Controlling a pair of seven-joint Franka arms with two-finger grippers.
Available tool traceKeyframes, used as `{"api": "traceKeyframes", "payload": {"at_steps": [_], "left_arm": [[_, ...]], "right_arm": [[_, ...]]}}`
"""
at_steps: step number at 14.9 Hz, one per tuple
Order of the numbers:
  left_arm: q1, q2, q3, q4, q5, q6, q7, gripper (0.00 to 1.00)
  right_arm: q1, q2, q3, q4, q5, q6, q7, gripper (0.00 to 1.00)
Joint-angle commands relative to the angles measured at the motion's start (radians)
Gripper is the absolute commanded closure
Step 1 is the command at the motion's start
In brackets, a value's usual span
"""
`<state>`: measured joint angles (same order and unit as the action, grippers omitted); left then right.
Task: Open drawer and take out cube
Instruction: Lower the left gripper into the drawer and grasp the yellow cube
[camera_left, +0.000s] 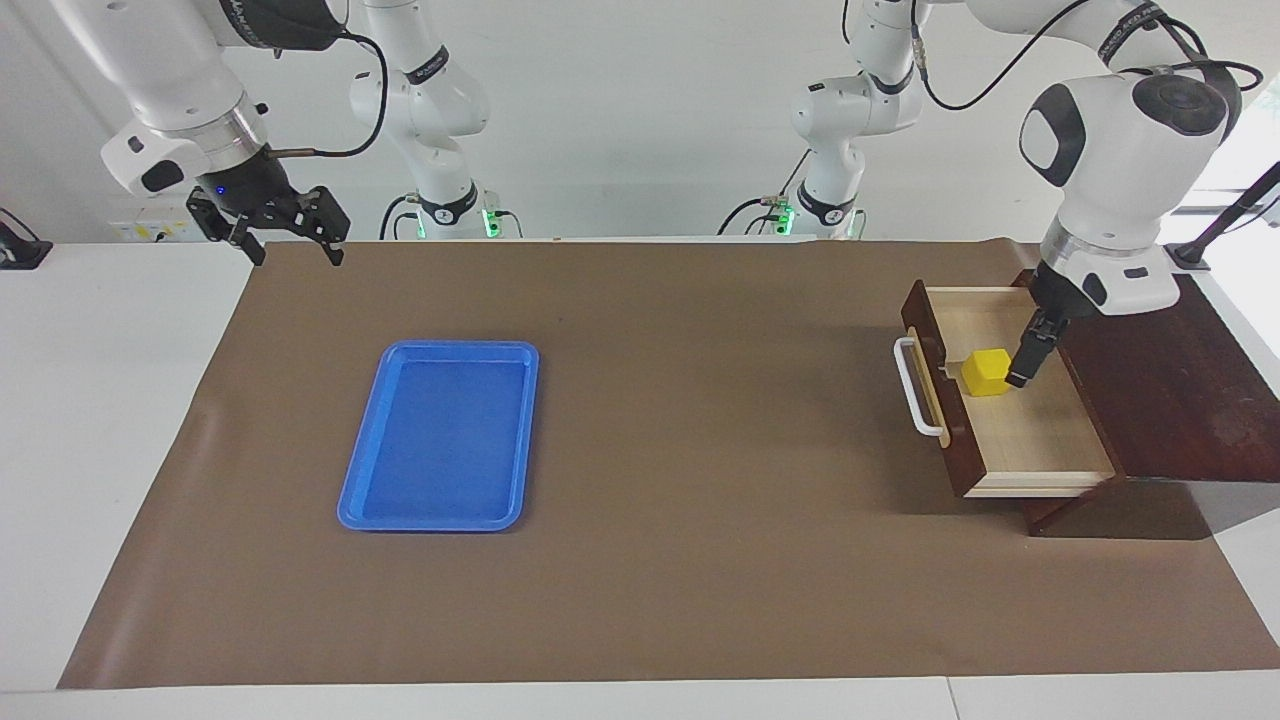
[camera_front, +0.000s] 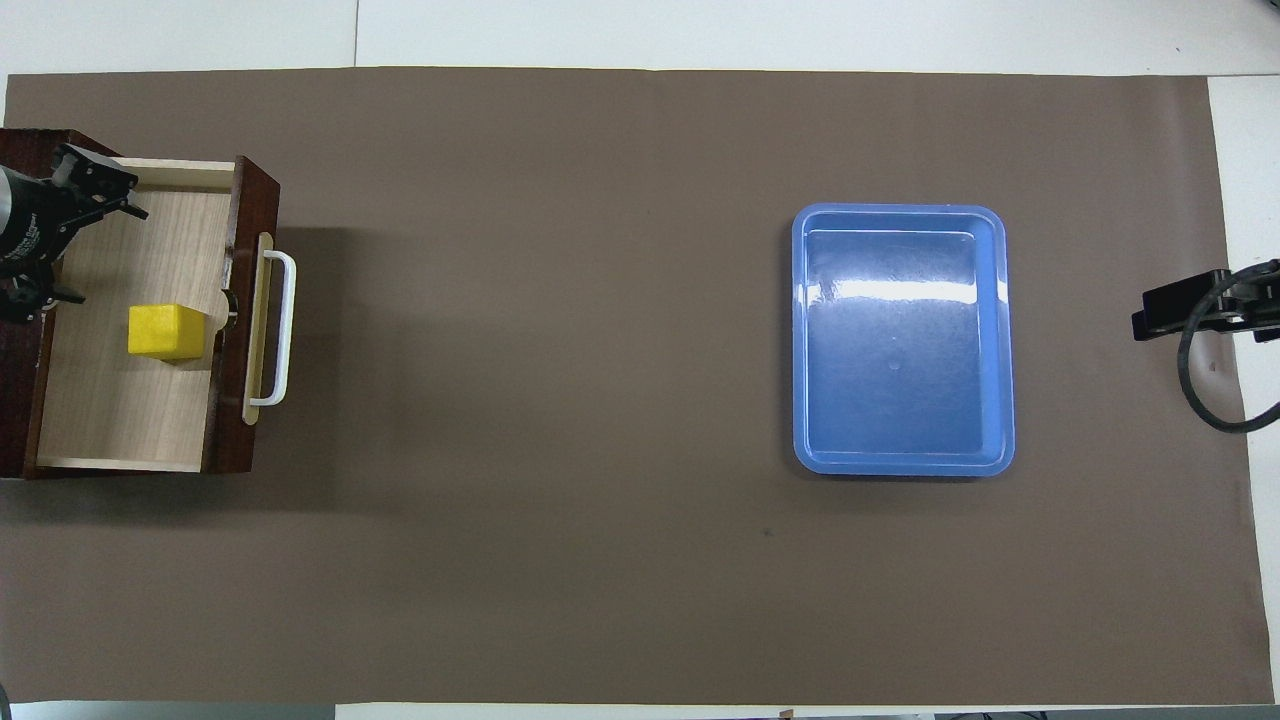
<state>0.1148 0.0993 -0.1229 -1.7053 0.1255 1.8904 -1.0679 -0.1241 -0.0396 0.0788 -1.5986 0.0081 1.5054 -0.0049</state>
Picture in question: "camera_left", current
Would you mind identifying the dark wooden cabinet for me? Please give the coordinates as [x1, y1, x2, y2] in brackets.
[1010, 268, 1280, 541]

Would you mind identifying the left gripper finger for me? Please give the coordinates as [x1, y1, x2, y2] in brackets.
[1005, 316, 1061, 389]

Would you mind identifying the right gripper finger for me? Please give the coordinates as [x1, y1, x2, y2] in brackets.
[229, 217, 268, 267]
[311, 187, 351, 266]

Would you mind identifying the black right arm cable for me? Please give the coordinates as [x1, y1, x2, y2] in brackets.
[268, 30, 389, 161]

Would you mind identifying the black camera stand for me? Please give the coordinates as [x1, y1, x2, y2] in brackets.
[1165, 160, 1280, 271]

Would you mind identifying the white drawer handle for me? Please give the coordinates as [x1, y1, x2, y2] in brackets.
[893, 328, 949, 439]

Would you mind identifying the brown table mat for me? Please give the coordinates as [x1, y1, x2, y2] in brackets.
[57, 240, 1280, 691]

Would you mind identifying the wooden drawer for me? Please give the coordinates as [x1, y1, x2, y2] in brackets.
[893, 280, 1121, 499]

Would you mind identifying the white wall socket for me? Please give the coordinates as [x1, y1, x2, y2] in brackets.
[110, 210, 206, 244]

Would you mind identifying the black left base cable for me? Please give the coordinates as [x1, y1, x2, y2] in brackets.
[717, 150, 813, 237]

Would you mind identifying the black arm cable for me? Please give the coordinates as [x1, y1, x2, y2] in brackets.
[905, 0, 1263, 111]
[268, 30, 389, 161]

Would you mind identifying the black right base cable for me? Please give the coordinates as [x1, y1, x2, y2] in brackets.
[378, 193, 421, 241]

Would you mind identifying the black clamp mount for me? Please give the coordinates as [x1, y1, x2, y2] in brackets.
[0, 208, 53, 271]

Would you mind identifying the blue plastic tray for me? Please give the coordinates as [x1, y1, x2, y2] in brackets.
[336, 340, 541, 532]

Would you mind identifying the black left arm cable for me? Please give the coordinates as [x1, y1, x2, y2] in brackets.
[905, 0, 1263, 111]

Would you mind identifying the yellow cube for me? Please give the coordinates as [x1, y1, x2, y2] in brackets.
[961, 347, 1013, 398]

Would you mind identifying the black base cable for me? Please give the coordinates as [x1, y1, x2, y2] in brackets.
[717, 150, 813, 237]
[378, 193, 421, 241]

